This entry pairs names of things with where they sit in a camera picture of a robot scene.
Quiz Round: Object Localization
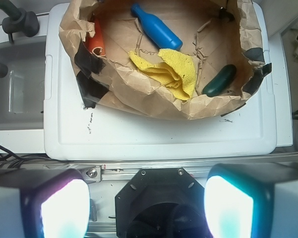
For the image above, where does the blue plastic bottle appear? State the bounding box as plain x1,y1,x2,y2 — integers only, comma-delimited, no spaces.
131,3,183,51

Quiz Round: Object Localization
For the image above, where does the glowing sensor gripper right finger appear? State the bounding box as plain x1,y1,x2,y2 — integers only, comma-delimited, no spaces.
204,162,298,238

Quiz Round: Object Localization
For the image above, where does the black octagonal mount plate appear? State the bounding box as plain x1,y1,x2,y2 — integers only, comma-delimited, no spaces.
115,168,212,238

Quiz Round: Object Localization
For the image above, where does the white plastic bin lid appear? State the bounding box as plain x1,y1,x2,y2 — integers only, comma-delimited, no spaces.
44,3,277,161

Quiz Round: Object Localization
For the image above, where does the crumpled brown paper bag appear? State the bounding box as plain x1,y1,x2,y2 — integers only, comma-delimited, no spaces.
59,0,271,120

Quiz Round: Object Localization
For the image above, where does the black clamp knob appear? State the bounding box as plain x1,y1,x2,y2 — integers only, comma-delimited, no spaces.
2,8,40,44

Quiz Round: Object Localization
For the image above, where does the dark green cucumber toy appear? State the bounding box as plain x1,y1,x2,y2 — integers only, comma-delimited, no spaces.
202,64,237,97

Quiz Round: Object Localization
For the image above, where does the orange carrot toy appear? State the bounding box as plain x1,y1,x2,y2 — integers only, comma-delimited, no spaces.
86,19,106,57

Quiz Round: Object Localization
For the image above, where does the aluminium extrusion rail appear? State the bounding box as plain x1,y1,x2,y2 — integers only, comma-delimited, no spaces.
41,152,298,183

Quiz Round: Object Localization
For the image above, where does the yellow cloth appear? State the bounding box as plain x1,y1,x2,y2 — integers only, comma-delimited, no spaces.
128,49,197,101

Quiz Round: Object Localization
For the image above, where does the black cable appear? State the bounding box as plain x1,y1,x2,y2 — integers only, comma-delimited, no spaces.
0,138,50,172

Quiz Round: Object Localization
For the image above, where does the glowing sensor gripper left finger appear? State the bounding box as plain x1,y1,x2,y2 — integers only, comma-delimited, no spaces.
0,169,90,238

